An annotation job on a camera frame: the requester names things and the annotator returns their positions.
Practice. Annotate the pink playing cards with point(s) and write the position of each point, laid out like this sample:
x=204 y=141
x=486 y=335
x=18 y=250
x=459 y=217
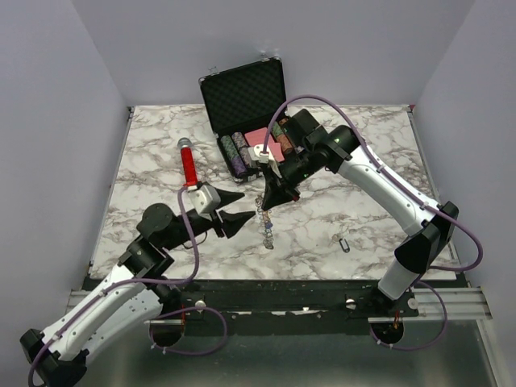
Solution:
x=256 y=137

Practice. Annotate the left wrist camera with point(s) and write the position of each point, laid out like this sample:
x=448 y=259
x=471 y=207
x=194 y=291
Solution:
x=204 y=198

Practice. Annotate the key with black tag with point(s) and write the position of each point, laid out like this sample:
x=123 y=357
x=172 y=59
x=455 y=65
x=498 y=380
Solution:
x=341 y=241

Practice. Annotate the black poker chip case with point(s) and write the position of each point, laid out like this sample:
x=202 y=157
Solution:
x=239 y=101

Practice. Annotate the metal disc with keyrings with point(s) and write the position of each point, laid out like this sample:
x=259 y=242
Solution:
x=265 y=223

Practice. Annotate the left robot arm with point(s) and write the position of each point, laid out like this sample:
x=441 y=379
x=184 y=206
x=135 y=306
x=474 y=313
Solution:
x=57 y=354

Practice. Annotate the red microphone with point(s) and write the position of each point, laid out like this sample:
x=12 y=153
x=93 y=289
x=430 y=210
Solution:
x=190 y=172

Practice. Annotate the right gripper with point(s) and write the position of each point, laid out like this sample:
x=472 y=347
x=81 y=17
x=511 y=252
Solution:
x=272 y=197

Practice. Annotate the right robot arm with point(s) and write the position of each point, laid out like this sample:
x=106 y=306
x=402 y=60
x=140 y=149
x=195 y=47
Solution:
x=427 y=224

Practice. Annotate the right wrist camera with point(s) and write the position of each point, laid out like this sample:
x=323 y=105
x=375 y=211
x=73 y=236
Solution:
x=264 y=161

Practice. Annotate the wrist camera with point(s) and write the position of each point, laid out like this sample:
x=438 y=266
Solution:
x=264 y=161
x=204 y=198

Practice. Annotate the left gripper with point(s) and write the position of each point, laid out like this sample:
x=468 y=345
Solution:
x=232 y=222

